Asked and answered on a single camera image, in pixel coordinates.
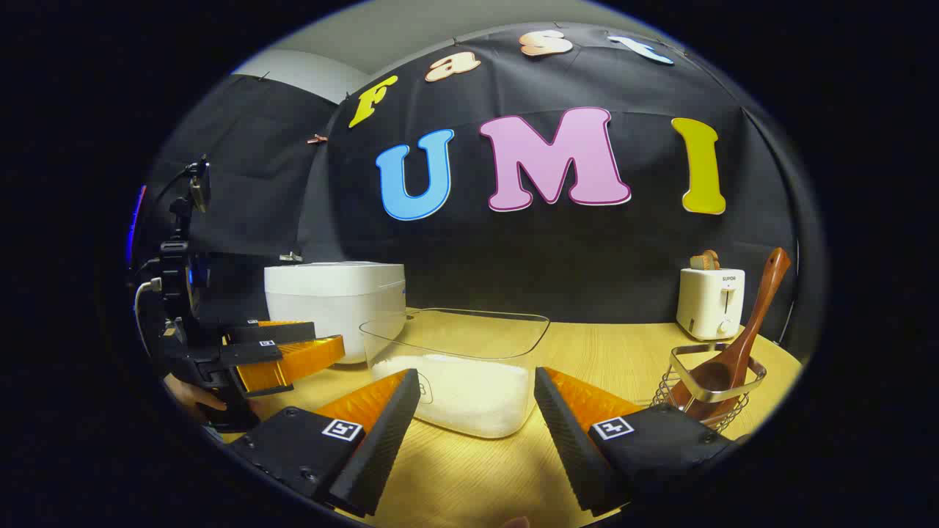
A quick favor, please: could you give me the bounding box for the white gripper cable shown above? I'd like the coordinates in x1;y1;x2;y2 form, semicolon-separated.
134;277;164;338

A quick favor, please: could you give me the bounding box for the white toaster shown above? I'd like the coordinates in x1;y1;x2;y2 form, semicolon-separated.
676;268;746;342

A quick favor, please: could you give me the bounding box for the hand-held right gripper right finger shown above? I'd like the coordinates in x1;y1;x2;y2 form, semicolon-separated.
534;367;737;513

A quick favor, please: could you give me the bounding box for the clear plastic container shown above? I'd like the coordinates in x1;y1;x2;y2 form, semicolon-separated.
359;308;551;439

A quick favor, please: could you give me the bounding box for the metal wire chopstick holder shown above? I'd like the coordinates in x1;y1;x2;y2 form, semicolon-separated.
651;343;767;433

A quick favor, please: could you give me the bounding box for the brown wooden spoon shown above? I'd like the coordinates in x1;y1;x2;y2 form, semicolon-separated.
669;247;792;420

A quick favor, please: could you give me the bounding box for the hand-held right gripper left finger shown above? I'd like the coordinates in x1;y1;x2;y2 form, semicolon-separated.
230;369;423;516

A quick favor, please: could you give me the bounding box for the white rice cooker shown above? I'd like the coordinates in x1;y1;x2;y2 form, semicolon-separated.
264;262;406;365

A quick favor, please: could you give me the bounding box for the black backdrop cloth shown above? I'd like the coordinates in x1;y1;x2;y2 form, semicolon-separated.
139;22;804;353

